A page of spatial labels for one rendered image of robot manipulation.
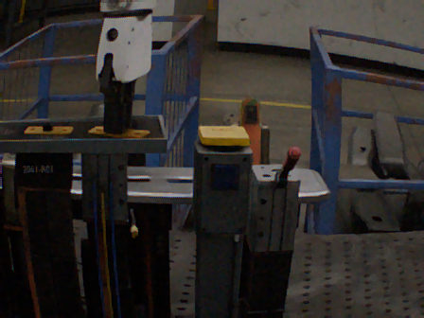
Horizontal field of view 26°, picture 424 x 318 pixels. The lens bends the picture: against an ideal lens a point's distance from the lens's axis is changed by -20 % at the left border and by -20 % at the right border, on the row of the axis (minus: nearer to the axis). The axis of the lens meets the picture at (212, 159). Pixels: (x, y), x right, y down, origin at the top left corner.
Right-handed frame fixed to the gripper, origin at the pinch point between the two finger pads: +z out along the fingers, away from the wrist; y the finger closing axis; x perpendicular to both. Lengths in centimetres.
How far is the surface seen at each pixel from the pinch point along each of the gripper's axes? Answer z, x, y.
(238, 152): 4.6, -15.2, 4.7
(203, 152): 4.6, -11.2, 2.8
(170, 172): 18.6, 6.4, 39.9
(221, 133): 2.5, -12.7, 5.4
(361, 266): 49, -24, 82
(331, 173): 60, 9, 200
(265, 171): 12.6, -13.3, 25.8
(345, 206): 95, 16, 278
